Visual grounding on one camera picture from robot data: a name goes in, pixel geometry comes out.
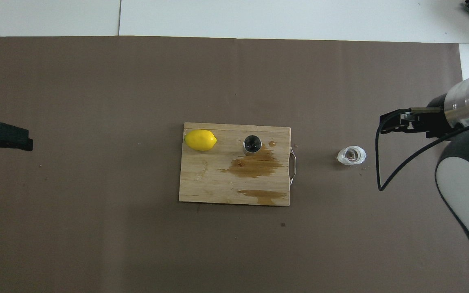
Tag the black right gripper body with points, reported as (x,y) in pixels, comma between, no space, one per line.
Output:
(436,122)

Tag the clear glass cup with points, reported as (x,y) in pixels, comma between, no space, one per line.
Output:
(351,155)

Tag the steel double jigger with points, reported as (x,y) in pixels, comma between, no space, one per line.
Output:
(252,145)

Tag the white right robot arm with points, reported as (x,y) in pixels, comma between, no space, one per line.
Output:
(458,187)

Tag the brown paper table mat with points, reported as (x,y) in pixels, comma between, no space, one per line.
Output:
(96,81)

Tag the yellow lemon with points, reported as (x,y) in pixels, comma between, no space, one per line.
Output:
(200,140)

